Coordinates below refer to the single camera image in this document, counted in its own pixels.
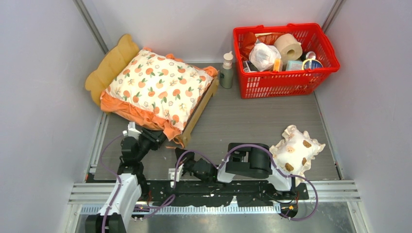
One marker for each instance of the orange fruit print cushion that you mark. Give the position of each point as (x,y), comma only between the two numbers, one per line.
(158,92)

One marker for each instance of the beige toilet paper roll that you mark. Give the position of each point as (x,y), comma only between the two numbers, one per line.
(288,47)

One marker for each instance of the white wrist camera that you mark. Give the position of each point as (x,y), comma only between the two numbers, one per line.
(174,175)
(131,131)

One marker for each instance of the small silver can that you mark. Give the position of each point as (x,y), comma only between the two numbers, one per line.
(310,55)

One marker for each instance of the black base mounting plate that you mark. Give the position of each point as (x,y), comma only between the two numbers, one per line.
(248,193)

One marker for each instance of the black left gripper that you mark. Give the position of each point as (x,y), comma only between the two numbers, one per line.
(155,138)

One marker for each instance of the slotted aluminium rail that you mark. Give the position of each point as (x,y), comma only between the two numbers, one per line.
(92,196)

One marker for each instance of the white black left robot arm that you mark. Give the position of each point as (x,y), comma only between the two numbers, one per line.
(130,185)

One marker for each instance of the red plastic shopping basket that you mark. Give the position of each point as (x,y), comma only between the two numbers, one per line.
(269,83)

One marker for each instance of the wooden pet bed frame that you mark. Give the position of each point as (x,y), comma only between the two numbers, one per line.
(116,60)

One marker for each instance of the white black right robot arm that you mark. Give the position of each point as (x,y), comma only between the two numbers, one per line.
(252,160)

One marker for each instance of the light teal small box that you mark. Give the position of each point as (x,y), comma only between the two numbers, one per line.
(294,65)

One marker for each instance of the round blue lidded tin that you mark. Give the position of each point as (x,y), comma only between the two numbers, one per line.
(311,64)

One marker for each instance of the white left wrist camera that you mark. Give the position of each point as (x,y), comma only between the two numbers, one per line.
(131,131)

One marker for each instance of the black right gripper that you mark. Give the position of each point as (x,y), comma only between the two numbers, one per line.
(186,158)

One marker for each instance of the green pump lotion bottle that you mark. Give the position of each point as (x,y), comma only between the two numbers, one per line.
(227,72)

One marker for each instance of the orange red crumpled bag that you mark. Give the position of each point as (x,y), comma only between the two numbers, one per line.
(250,39)

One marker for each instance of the cream frilled small pillow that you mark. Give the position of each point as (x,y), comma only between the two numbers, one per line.
(295,152)

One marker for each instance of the white plastic wrapped packet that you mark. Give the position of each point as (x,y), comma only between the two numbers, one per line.
(263,56)

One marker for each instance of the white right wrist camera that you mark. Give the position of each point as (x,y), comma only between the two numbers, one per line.
(174,175)

